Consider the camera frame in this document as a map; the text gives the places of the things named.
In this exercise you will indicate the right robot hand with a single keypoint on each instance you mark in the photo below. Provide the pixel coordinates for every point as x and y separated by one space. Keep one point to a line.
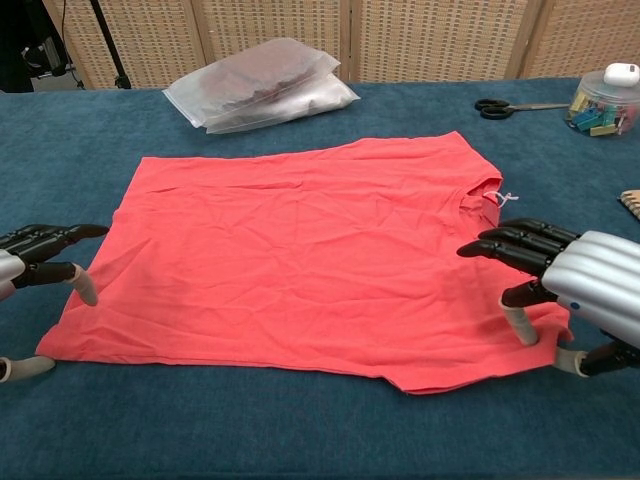
595 280

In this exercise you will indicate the black tripod stand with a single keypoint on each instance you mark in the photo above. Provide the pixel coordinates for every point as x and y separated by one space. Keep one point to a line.
107 45

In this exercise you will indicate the woven wooden folding screen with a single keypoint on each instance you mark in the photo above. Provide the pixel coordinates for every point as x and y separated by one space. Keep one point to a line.
425 40

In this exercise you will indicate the kraft spiral notebook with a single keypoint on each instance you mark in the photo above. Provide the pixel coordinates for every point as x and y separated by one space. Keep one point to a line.
632 202

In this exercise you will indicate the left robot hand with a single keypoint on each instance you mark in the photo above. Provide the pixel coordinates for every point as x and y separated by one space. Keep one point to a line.
30 245

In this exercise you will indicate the bagged dark red garment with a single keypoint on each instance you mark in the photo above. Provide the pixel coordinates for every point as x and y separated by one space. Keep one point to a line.
260 75

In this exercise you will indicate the white earbuds case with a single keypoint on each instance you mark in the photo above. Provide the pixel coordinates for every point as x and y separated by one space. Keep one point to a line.
621 75

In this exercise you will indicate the red t-shirt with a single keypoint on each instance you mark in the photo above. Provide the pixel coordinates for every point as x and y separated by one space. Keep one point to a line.
300 275

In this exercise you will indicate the clear jar of binder clips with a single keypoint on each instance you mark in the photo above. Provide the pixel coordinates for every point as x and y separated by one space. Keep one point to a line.
595 115

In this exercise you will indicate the blue carpet table cover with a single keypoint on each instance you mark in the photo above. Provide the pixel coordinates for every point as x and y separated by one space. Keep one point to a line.
300 435

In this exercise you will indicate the plastic bag with white garment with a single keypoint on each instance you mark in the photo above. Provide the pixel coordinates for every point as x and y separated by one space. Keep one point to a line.
325 97

